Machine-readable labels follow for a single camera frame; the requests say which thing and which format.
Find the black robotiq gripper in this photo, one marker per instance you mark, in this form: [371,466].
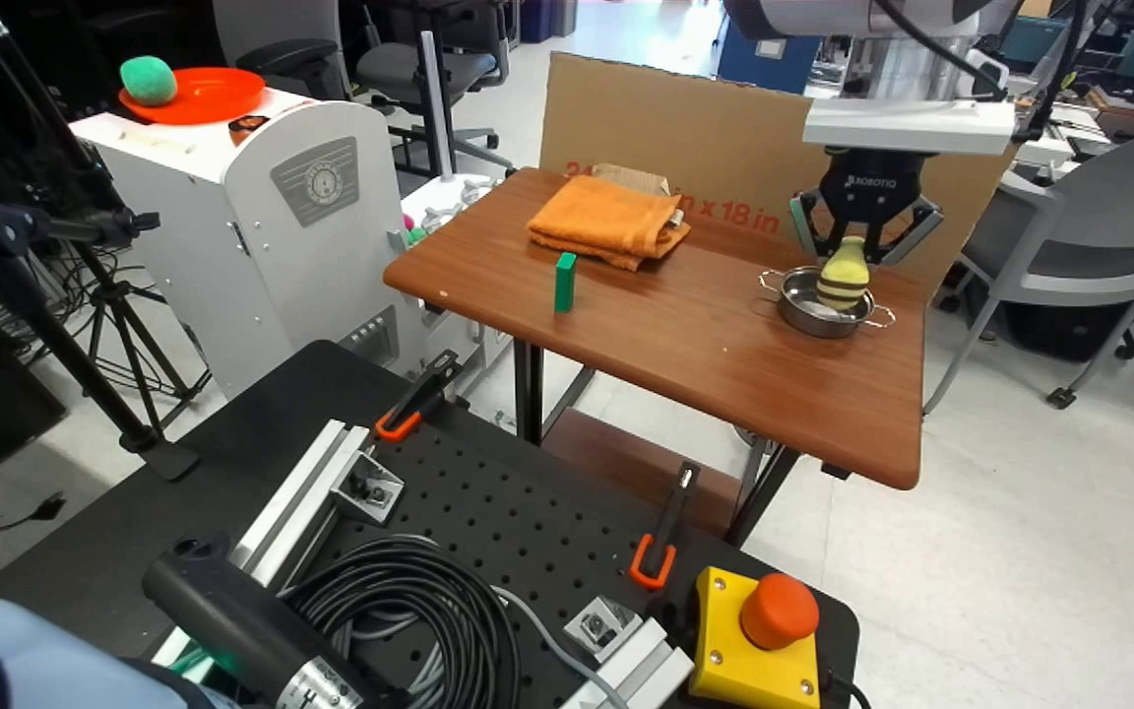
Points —
[874,186]

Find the yellow green sponge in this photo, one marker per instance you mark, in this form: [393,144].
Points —
[845,272]

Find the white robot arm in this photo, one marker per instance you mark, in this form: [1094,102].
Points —
[908,122]

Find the blue box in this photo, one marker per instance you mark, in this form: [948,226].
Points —
[761,60]

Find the grey plastic chair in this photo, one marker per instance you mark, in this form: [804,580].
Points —
[1094,219]

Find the brown wooden table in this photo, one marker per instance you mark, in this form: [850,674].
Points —
[648,337]

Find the folded orange cloth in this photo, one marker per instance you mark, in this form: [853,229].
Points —
[605,221]

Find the small green block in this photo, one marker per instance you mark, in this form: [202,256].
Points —
[564,280]

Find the black orange clamp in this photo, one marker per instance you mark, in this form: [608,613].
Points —
[398,422]
[653,565]

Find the yellow emergency stop box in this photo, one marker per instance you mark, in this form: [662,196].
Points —
[755,642]

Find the grey metal pole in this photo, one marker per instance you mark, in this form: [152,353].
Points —
[437,102]

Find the black perforated breadboard table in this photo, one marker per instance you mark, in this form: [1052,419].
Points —
[503,498]

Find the black office chair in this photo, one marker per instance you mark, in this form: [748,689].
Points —
[429,71]

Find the white machine cabinet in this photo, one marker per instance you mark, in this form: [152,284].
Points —
[279,263]

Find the orange plate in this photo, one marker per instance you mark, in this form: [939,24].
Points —
[217,96]

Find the green ball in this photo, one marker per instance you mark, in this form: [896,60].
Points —
[148,80]

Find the light blue padded object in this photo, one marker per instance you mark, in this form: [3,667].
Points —
[17,654]

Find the short aluminium bracket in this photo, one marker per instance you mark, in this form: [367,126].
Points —
[639,663]

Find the long aluminium rail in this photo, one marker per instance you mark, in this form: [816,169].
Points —
[313,487]

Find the black camera tripod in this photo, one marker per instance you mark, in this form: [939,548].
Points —
[3,226]

